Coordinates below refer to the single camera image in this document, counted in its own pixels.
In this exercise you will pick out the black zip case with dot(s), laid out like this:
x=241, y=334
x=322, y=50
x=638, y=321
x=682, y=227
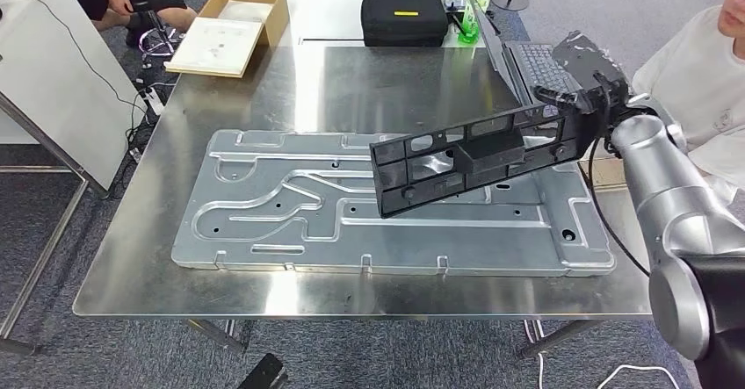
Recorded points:
x=401, y=25

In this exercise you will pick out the pressed sheet metal panel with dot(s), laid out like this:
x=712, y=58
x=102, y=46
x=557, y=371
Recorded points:
x=291, y=235

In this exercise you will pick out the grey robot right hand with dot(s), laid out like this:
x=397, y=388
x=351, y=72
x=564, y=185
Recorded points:
x=593, y=66

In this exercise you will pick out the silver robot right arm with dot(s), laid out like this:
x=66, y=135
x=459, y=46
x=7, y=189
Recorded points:
x=658, y=183

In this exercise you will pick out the chrome stool base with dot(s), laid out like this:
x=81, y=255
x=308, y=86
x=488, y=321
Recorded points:
x=157, y=40

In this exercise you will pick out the white power strip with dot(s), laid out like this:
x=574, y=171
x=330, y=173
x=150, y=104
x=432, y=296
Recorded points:
x=154, y=102

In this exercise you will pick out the green plastic bottle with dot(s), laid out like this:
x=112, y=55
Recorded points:
x=468, y=25

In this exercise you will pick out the grey laptop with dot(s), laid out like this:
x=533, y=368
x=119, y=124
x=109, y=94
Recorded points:
x=541, y=66

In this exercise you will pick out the black plastic frame part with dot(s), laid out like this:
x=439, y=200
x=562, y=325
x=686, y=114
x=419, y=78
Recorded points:
x=489, y=153

